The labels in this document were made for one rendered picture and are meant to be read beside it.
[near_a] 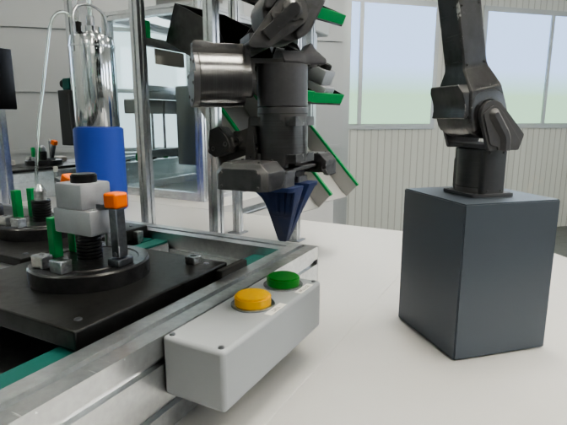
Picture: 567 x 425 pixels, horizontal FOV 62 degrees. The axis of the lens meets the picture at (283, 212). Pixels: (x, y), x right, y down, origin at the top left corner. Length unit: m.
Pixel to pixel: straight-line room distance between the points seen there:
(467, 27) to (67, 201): 0.51
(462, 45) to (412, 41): 4.03
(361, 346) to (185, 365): 0.28
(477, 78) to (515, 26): 4.70
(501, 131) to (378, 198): 3.96
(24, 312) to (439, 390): 0.45
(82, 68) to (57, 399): 1.32
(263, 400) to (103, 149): 1.19
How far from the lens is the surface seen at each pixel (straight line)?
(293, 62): 0.53
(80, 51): 1.63
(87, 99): 1.62
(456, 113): 0.64
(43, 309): 0.54
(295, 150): 0.52
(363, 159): 4.45
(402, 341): 0.69
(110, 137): 1.61
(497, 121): 0.63
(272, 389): 0.57
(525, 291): 0.68
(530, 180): 5.57
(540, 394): 0.63
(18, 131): 4.06
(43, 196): 0.88
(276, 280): 0.56
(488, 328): 0.67
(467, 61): 0.64
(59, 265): 0.57
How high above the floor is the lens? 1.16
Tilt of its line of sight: 11 degrees down
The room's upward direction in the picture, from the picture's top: straight up
